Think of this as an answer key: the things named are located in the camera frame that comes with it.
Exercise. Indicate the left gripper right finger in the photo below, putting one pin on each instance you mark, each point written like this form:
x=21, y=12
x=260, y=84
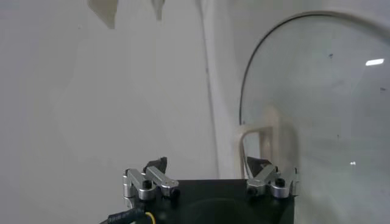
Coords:
x=265, y=178

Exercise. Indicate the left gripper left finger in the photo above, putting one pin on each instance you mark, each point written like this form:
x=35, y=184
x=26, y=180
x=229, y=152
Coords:
x=143, y=185

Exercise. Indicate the glass pot lid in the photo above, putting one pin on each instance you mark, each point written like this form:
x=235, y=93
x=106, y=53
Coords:
x=320, y=91

